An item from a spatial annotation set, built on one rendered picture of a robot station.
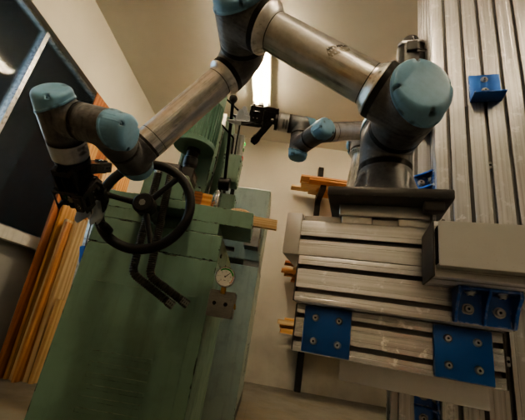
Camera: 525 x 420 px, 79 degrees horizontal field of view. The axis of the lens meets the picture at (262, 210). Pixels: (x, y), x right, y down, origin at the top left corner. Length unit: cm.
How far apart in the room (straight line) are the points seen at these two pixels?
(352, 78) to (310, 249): 34
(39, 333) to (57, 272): 38
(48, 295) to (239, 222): 169
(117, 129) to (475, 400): 83
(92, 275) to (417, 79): 104
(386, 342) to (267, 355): 286
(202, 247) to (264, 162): 293
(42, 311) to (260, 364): 198
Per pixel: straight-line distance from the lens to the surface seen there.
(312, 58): 71
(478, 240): 55
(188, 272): 109
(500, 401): 86
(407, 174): 74
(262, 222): 127
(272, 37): 75
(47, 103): 73
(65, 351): 119
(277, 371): 350
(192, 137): 136
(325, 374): 355
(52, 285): 254
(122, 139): 67
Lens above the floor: 54
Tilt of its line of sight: 20 degrees up
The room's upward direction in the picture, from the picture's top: 10 degrees clockwise
